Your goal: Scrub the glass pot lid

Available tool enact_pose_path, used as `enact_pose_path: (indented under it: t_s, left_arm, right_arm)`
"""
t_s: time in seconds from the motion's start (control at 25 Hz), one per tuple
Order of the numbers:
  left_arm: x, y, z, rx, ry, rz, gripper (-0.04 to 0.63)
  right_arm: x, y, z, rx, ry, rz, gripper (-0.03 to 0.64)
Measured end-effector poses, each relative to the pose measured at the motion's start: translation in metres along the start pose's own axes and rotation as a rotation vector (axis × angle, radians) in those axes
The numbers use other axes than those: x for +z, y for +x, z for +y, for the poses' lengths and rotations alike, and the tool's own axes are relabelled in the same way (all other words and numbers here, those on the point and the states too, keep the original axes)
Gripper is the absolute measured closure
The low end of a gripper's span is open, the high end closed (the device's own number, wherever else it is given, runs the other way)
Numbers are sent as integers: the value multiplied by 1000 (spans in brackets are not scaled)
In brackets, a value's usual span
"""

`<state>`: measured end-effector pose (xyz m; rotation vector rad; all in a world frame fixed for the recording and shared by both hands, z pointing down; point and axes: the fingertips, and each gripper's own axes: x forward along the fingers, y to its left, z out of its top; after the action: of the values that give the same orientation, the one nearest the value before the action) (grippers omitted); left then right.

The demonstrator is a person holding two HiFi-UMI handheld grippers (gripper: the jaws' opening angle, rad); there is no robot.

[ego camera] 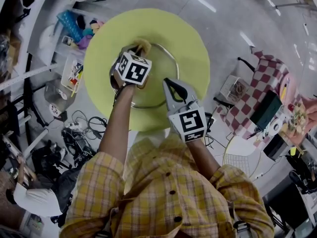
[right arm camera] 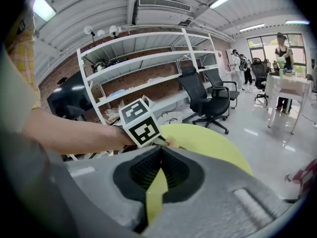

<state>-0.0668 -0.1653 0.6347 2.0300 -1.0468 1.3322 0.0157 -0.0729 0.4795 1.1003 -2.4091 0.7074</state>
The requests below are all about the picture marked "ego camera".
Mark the purple bag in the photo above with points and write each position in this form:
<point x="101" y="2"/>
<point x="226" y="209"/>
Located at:
<point x="85" y="42"/>

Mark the white tape roll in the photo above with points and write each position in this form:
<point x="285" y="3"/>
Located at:
<point x="272" y="128"/>

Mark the small black box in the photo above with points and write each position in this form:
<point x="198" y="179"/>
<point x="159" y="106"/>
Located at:
<point x="63" y="116"/>

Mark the clear plastic container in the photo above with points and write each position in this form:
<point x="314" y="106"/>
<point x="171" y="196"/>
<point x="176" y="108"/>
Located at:
<point x="55" y="93"/>

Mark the yellow cup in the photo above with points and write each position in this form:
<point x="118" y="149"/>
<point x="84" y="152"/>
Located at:
<point x="293" y="150"/>

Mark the person's left forearm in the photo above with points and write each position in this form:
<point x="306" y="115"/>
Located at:
<point x="116" y="128"/>

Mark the flower bouquet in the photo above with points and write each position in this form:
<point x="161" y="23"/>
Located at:
<point x="298" y="118"/>

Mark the white shelf rack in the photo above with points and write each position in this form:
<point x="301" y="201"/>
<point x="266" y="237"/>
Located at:
<point x="24" y="76"/>

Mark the pink cushion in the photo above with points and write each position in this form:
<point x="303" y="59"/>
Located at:
<point x="310" y="113"/>

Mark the person's yellow plaid shirt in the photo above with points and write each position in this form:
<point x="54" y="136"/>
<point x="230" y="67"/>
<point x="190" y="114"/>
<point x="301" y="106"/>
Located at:
<point x="161" y="199"/>

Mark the person's right forearm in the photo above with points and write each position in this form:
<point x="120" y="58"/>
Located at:
<point x="200" y="157"/>

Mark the white power strip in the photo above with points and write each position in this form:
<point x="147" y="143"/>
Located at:
<point x="73" y="126"/>

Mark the black equipment bundle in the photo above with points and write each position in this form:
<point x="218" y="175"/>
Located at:
<point x="79" y="145"/>

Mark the flat black box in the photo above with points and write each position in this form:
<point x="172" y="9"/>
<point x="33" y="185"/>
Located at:
<point x="275" y="147"/>

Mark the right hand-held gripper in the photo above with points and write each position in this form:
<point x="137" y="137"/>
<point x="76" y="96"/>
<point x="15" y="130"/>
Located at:
<point x="190" y="123"/>

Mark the pink round stool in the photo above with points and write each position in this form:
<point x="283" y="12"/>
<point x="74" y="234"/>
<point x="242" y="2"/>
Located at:
<point x="288" y="85"/>

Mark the white round stool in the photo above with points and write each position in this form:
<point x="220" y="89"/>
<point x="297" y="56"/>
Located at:
<point x="241" y="147"/>

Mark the white storage bin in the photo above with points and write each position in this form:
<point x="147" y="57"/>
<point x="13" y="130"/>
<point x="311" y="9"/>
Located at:
<point x="71" y="73"/>

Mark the small clear plastic box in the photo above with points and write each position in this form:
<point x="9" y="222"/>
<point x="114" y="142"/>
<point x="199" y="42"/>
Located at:
<point x="67" y="41"/>

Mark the pink white checkered cloth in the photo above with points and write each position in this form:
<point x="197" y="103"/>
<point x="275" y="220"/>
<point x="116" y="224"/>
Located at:
<point x="262" y="78"/>

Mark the dark green box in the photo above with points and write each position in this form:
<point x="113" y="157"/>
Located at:
<point x="266" y="110"/>

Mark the round table green tablecloth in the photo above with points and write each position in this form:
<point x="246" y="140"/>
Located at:
<point x="183" y="33"/>

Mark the white round spool red print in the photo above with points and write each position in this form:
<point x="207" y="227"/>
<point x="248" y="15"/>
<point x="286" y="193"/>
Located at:
<point x="55" y="110"/>

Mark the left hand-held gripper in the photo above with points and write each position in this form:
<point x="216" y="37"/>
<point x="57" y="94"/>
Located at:
<point x="133" y="69"/>

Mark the person's left hand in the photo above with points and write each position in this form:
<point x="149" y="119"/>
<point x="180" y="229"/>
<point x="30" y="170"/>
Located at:
<point x="116" y="79"/>

